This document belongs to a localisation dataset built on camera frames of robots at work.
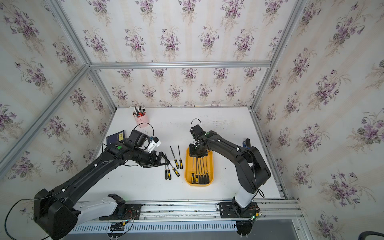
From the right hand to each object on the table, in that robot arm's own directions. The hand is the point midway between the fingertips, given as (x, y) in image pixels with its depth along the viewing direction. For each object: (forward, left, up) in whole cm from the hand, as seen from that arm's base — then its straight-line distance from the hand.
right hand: (193, 155), depth 87 cm
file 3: (-9, +16, -6) cm, 19 cm away
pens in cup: (+31, +39, +4) cm, 50 cm away
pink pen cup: (+25, +35, +2) cm, 43 cm away
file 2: (-1, +11, -5) cm, 12 cm away
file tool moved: (-9, -9, -6) cm, 14 cm away
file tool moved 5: (-10, -2, -5) cm, 11 cm away
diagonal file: (-9, +9, -6) cm, 14 cm away
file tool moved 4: (-10, -4, -5) cm, 12 cm away
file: (-11, 0, -1) cm, 11 cm away
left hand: (-11, +13, +11) cm, 20 cm away
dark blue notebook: (+15, +53, -4) cm, 55 cm away
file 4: (-9, +14, -5) cm, 17 cm away
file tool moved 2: (-11, -7, -6) cm, 14 cm away
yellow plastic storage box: (-7, +2, -2) cm, 8 cm away
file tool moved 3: (-7, -6, -5) cm, 10 cm away
